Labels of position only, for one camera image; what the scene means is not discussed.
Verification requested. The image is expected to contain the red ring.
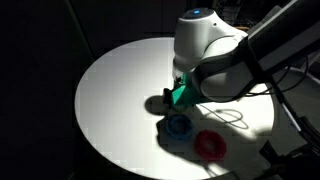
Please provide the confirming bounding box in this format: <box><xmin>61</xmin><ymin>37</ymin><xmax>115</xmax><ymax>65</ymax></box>
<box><xmin>194</xmin><ymin>129</ymin><xmax>228</xmax><ymax>162</ymax></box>

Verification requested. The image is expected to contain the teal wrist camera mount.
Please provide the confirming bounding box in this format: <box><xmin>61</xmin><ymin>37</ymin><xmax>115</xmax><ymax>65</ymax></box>
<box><xmin>169</xmin><ymin>71</ymin><xmax>205</xmax><ymax>110</ymax></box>

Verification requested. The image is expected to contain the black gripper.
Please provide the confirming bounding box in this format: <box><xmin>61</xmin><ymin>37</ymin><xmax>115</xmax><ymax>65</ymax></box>
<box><xmin>161</xmin><ymin>86</ymin><xmax>176</xmax><ymax>109</ymax></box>

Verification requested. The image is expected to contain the blue ring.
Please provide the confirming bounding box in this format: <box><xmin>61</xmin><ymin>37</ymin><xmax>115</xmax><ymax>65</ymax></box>
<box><xmin>165</xmin><ymin>113</ymin><xmax>196</xmax><ymax>141</ymax></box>

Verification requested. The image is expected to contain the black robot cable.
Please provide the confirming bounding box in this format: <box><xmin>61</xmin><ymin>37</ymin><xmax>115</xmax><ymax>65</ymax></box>
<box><xmin>244</xmin><ymin>56</ymin><xmax>320</xmax><ymax>143</ymax></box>

